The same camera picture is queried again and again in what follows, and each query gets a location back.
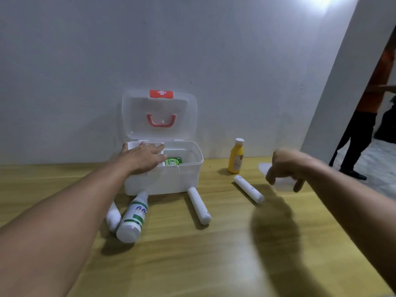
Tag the person's right hand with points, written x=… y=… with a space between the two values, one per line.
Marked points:
x=290 y=163

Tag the person's left hand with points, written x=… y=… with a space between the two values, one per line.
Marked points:
x=139 y=159

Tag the person's left thumb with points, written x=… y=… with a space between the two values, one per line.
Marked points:
x=159 y=162

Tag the person's right thumb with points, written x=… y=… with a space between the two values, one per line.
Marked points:
x=298 y=185

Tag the person's right forearm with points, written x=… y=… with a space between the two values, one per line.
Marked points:
x=355 y=207

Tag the person's left forearm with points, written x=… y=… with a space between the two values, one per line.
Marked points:
x=58 y=225

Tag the green medicine box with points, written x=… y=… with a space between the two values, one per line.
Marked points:
x=174 y=161

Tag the clear plastic packet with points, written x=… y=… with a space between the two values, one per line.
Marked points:
x=283 y=183

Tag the white inner tray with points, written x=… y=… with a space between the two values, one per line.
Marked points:
x=133 y=145

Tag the white first aid box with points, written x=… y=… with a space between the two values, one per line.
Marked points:
x=185 y=179

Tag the white gauze roll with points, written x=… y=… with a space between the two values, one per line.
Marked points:
x=249 y=189
x=113 y=218
x=199 y=206

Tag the white bottle with green label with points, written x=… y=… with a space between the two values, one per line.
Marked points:
x=133 y=218

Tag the yellow bottle with white cap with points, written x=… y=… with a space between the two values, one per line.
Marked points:
x=236 y=159

